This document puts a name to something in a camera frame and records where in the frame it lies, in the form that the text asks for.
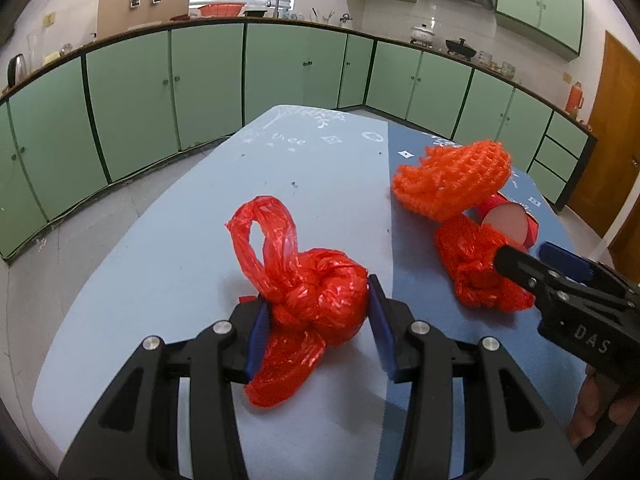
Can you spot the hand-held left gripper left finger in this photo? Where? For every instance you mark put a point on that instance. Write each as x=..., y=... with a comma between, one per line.
x=257, y=340

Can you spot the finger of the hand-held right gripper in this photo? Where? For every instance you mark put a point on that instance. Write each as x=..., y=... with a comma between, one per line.
x=565, y=260
x=520, y=265

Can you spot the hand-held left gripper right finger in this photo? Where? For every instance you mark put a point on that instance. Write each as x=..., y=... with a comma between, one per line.
x=382, y=325

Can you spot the red plastic bag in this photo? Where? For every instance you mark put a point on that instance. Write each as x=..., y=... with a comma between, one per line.
x=325, y=290
x=470, y=260

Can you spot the large orange foam net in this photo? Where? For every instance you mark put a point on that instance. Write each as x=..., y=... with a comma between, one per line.
x=450, y=180

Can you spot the person's right hand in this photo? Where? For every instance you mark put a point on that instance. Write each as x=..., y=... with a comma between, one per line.
x=582, y=415

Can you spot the brown wooden door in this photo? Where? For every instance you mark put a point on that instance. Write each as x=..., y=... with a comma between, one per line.
x=627, y=245
x=615, y=135

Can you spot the light blue table mat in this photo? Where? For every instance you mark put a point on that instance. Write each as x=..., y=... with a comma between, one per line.
x=175, y=260

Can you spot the red thermos flask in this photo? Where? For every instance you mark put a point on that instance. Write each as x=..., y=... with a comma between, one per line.
x=575, y=99

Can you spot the black wok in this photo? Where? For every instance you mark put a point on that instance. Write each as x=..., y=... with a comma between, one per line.
x=461, y=49

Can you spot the white cooking pot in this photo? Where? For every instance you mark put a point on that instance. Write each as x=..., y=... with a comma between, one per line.
x=422, y=34

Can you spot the green base cabinets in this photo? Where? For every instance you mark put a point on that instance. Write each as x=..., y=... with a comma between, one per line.
x=135, y=100

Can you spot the utensil holder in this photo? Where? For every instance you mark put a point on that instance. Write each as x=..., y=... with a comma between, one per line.
x=322, y=16

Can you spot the red plastic basin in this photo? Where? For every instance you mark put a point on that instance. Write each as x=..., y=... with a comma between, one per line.
x=220, y=10

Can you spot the flat cardboard box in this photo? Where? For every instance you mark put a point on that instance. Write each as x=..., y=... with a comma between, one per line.
x=115, y=10

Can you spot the metal electric kettle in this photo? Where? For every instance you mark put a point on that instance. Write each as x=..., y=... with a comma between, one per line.
x=15, y=72

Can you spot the clear glass jug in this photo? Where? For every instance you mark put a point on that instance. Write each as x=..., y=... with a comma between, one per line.
x=33, y=52

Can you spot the green wall cabinets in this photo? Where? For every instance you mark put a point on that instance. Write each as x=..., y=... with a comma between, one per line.
x=540, y=5

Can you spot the yellow wall socket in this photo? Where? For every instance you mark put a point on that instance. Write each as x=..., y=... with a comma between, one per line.
x=48, y=19

